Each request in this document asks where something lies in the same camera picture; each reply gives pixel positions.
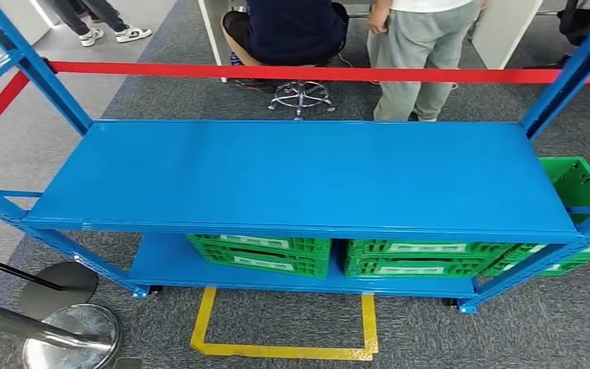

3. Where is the black office chair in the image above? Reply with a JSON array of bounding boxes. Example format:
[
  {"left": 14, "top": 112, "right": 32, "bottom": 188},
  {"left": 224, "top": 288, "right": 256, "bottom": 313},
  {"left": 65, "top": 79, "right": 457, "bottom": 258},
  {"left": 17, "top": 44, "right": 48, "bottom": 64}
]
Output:
[{"left": 555, "top": 0, "right": 590, "bottom": 70}]

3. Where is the chrome stanchion post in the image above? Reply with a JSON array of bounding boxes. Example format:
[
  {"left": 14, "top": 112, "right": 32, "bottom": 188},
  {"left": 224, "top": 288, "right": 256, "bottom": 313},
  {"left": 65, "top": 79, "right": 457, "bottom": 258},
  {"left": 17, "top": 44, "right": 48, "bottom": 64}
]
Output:
[{"left": 0, "top": 295, "right": 121, "bottom": 369}]

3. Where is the blue metal shelf rack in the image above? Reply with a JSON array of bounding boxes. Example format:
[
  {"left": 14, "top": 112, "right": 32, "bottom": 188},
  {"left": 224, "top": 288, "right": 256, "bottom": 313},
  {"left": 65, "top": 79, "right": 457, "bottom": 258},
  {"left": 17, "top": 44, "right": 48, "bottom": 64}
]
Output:
[{"left": 0, "top": 0, "right": 590, "bottom": 315}]

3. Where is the red barrier belt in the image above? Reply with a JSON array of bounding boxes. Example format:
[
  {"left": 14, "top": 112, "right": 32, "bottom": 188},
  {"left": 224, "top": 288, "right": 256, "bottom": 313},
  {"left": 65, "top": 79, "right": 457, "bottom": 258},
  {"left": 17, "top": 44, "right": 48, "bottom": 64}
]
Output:
[{"left": 0, "top": 60, "right": 590, "bottom": 151}]

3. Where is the chrome stool base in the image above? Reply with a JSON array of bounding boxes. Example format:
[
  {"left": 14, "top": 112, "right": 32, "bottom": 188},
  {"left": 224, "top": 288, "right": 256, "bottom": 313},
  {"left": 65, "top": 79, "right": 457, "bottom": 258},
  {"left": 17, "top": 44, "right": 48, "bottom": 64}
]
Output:
[{"left": 267, "top": 79, "right": 336, "bottom": 121}]

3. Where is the black stanchion post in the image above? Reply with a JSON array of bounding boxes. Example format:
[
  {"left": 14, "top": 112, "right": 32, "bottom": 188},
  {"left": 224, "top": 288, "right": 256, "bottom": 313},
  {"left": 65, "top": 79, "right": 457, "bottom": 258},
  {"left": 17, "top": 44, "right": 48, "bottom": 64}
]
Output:
[{"left": 0, "top": 250, "right": 100, "bottom": 322}]

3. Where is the person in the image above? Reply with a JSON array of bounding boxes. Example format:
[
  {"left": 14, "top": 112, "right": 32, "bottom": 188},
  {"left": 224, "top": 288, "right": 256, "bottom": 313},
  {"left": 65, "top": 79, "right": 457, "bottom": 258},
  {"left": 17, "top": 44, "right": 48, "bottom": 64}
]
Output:
[
  {"left": 220, "top": 0, "right": 350, "bottom": 94},
  {"left": 365, "top": 0, "right": 490, "bottom": 123},
  {"left": 50, "top": 0, "right": 154, "bottom": 48}
]

